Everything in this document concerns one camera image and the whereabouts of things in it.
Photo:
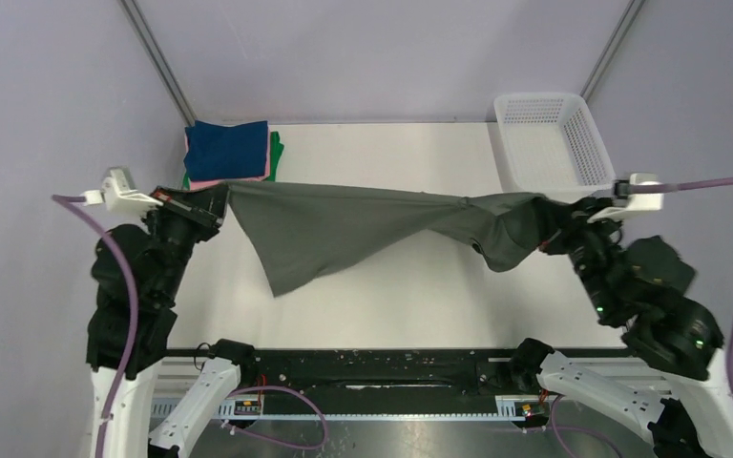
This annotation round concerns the folded navy blue t-shirt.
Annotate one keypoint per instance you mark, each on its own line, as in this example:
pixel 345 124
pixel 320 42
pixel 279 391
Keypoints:
pixel 203 137

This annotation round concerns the folded pink t-shirt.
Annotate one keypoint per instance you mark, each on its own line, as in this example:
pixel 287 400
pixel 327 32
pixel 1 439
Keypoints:
pixel 250 161

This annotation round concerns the folded green t-shirt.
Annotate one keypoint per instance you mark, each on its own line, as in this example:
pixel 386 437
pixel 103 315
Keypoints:
pixel 275 153

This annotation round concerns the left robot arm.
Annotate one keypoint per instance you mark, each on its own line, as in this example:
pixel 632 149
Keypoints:
pixel 138 270

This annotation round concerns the white plastic basket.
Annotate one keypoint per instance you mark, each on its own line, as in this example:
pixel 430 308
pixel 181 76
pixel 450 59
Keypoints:
pixel 549 143

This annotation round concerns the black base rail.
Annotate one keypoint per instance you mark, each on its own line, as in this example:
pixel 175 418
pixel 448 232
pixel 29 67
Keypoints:
pixel 392 381

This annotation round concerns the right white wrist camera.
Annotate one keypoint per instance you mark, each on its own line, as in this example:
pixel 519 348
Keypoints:
pixel 627 203

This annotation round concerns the white slotted cable duct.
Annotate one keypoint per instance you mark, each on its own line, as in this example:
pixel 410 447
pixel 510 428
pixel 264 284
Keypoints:
pixel 502 410

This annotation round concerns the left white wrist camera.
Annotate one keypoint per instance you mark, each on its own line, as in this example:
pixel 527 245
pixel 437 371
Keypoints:
pixel 118 194

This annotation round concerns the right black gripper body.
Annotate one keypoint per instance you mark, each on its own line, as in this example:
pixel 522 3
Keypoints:
pixel 574 235

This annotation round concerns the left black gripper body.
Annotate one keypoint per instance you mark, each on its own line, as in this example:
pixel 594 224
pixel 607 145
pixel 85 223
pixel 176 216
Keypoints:
pixel 181 219

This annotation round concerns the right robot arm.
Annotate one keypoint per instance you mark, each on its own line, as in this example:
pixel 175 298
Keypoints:
pixel 641 289

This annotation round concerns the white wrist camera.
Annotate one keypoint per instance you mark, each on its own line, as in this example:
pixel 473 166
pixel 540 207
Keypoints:
pixel 627 203
pixel 118 194

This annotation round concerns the dark grey t-shirt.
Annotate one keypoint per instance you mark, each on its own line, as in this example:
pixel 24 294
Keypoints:
pixel 302 232

